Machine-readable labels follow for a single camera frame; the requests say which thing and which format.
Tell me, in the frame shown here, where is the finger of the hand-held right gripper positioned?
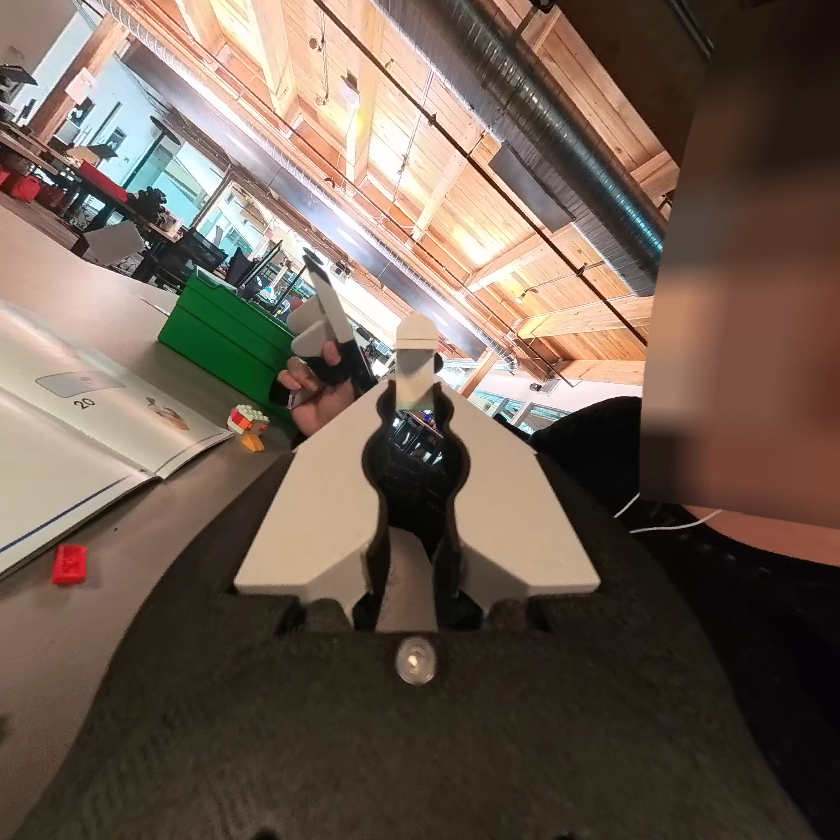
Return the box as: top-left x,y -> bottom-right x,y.
303,251 -> 360,347

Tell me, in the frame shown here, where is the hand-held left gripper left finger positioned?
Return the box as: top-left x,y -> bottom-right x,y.
233,381 -> 398,632

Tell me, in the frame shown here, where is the small lego bird model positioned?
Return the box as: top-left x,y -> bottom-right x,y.
227,404 -> 271,455

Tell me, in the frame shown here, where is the open lego instruction booklet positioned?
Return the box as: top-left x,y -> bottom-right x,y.
0,298 -> 235,583

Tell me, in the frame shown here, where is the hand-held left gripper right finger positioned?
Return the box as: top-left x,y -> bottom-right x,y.
433,385 -> 602,632

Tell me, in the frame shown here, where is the person's right hand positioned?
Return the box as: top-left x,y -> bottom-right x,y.
270,341 -> 368,438

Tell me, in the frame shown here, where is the black ceiling panel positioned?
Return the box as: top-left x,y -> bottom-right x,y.
489,140 -> 578,232

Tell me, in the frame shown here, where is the white earphone cable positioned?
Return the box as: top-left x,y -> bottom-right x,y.
613,491 -> 723,534

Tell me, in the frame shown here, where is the red lego plate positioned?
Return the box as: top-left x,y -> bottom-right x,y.
50,542 -> 89,587

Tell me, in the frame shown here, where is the large metal ceiling duct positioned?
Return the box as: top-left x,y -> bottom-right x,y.
453,0 -> 665,298

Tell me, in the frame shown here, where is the green plastic bin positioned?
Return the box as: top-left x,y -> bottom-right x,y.
156,269 -> 298,403

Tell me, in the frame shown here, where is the white board panel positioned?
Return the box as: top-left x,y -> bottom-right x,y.
84,221 -> 147,267

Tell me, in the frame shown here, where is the long white lego assembly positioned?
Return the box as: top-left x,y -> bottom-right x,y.
394,313 -> 440,412

